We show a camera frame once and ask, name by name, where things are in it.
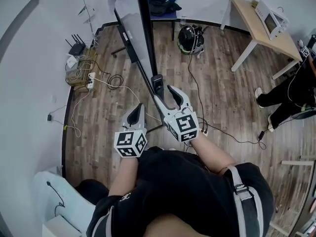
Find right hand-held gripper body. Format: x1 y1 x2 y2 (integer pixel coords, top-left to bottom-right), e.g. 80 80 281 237
163 107 199 143

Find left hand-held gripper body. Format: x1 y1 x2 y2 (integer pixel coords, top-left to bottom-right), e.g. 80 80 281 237
113 121 149 159

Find black-framed whiteboard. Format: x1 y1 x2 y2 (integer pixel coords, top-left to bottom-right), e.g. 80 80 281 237
103 0 166 124

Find person's right forearm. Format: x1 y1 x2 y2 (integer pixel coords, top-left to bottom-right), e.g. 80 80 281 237
184 131 236 175

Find person's left forearm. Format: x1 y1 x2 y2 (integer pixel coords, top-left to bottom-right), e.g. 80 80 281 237
108 155 139 198

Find brown cardboard box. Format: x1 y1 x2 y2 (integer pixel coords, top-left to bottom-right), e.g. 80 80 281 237
65 47 99 93

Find black helmet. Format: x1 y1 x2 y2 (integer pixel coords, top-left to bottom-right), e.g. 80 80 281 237
177 24 206 56

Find person's black t-shirt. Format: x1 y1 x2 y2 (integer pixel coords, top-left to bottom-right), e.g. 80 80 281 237
86 146 275 237

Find person's black trouser leg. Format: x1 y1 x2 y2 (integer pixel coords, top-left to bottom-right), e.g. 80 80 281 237
74 178 110 206

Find small white box device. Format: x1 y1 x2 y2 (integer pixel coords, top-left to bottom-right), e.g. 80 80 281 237
66 54 80 69

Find black router with antennas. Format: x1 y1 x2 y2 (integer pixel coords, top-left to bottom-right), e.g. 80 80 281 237
65 33 86 57

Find white padded seat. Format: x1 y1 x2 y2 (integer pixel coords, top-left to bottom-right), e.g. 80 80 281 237
33 165 97 237

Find black bag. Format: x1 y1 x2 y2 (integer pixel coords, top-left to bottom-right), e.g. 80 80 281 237
149 0 183 17

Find person's chin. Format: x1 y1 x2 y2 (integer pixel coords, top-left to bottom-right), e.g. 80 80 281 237
142 213 248 237

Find wooden table with white legs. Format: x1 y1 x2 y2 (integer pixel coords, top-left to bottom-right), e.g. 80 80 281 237
219 0 304 80

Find white flat box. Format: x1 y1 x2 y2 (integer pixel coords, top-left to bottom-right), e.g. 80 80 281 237
41 215 82 237

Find white box with screen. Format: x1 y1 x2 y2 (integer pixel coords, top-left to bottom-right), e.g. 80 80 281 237
254 0 290 42

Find long black cable with adapter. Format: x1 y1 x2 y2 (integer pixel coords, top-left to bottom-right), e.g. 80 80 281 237
187 47 268 150

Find long white cable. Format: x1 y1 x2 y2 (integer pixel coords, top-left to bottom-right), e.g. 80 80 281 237
93 78 164 123

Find coiled black cable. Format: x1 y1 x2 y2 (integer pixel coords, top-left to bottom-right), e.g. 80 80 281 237
98 67 124 89

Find looped white cable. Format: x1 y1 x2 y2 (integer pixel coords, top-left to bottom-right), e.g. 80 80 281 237
63 87 90 138

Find grey harness strap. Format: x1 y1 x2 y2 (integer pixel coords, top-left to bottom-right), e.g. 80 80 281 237
221 165 265 237
91 204 116 237

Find black cable with plug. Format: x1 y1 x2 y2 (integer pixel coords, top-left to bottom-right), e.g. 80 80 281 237
46 180 66 217

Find white wall cables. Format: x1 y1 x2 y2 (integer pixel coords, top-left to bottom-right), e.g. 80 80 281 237
78 0 101 49

